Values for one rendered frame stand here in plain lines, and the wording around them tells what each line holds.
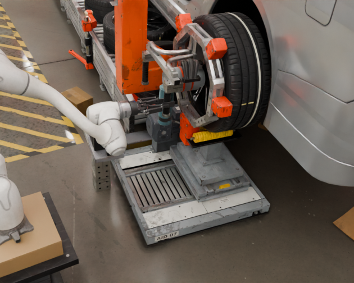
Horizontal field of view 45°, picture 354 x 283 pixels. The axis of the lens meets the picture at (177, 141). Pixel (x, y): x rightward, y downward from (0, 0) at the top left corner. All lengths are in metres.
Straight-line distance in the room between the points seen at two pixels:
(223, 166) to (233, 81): 0.79
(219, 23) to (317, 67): 0.63
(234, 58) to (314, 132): 0.55
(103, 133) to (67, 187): 1.04
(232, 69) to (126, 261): 1.21
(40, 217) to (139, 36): 1.21
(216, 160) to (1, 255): 1.42
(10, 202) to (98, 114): 0.56
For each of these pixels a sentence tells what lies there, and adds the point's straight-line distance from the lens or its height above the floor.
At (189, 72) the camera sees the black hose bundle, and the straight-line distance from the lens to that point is 2.15.
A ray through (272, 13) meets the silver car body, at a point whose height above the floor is 1.31.
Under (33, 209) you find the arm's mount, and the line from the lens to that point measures 2.28.
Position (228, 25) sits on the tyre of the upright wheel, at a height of 1.17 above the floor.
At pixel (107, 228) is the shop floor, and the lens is 2.68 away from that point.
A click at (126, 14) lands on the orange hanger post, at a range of 2.61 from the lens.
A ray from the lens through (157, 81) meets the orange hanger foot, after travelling 2.88.
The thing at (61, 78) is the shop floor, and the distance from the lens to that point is 4.11.
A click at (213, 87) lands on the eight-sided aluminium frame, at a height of 0.94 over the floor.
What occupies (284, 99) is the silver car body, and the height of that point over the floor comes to 0.98.
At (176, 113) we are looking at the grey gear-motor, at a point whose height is 0.43.
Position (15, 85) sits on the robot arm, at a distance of 1.79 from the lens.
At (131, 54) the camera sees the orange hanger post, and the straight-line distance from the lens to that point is 2.72.
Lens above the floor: 2.04
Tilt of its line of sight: 38 degrees down
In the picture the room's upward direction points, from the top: 5 degrees clockwise
